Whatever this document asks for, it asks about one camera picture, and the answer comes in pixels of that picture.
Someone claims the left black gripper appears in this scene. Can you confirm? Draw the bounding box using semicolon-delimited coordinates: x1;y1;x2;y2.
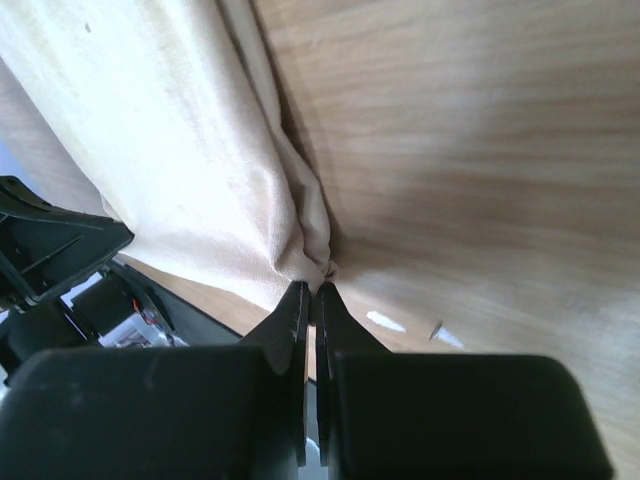
1;176;134;311

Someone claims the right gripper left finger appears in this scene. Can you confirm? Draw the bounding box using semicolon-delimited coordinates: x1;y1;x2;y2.
1;282;309;479

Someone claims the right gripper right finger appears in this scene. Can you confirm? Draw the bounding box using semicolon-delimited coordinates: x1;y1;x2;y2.
315;283;614;479

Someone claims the beige t shirt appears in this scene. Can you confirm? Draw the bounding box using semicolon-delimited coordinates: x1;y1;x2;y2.
1;1;336;309

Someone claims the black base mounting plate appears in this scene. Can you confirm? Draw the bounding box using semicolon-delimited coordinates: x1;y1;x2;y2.
108;260;241;346

